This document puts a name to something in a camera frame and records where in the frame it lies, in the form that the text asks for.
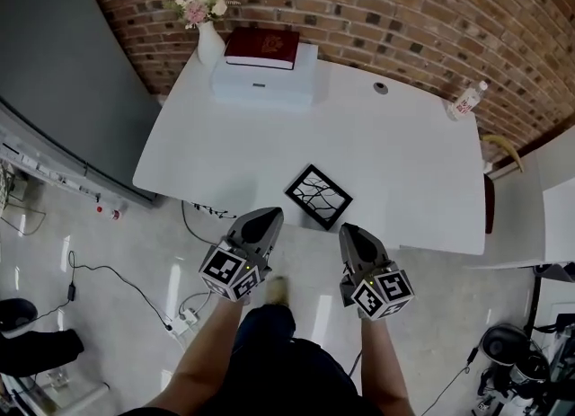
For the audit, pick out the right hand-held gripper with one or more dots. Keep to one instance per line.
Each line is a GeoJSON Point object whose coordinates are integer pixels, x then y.
{"type": "Point", "coordinates": [359, 261]}

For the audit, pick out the small red can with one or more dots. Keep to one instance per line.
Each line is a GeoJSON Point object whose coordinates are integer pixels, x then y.
{"type": "Point", "coordinates": [116, 214]}

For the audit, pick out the black bag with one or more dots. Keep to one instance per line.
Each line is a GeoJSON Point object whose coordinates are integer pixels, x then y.
{"type": "Point", "coordinates": [36, 353]}

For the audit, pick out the black round device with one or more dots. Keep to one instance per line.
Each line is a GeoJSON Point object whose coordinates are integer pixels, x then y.
{"type": "Point", "coordinates": [503, 344]}

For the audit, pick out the person's dark clothing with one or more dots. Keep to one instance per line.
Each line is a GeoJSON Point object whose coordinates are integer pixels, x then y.
{"type": "Point", "coordinates": [278, 369]}

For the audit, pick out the pink and white flower bouquet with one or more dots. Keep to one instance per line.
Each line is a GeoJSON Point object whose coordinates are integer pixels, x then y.
{"type": "Point", "coordinates": [197, 5]}

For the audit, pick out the dark red book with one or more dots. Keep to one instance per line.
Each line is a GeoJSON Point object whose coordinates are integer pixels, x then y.
{"type": "Point", "coordinates": [262, 48]}

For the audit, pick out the person's tan shoe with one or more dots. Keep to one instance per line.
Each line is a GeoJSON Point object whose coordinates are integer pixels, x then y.
{"type": "Point", "coordinates": [278, 290]}

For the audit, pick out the person's left forearm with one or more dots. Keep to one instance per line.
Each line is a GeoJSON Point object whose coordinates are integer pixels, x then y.
{"type": "Point", "coordinates": [202, 351]}

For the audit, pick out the clear bottle with red label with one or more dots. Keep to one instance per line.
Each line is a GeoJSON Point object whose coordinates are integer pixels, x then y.
{"type": "Point", "coordinates": [462, 104]}

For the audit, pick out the white printer box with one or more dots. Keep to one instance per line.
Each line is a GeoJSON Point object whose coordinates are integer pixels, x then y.
{"type": "Point", "coordinates": [265, 86]}

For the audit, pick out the yellow curved chair back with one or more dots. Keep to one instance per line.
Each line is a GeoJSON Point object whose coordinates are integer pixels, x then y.
{"type": "Point", "coordinates": [505, 144]}

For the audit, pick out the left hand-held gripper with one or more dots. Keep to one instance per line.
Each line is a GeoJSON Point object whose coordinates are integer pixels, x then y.
{"type": "Point", "coordinates": [251, 243]}

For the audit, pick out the black picture frame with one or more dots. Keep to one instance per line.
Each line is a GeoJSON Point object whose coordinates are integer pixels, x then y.
{"type": "Point", "coordinates": [293, 190]}

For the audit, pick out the white power strip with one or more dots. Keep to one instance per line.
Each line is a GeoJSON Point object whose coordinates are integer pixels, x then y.
{"type": "Point", "coordinates": [182, 321]}

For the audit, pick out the white vase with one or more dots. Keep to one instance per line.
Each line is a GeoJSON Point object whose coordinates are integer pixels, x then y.
{"type": "Point", "coordinates": [209, 46]}

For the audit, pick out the brown chair seat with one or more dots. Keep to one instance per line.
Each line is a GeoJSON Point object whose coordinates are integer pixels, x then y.
{"type": "Point", "coordinates": [489, 203]}

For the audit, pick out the person's right forearm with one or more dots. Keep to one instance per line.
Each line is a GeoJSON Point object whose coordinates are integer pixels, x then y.
{"type": "Point", "coordinates": [382, 360]}

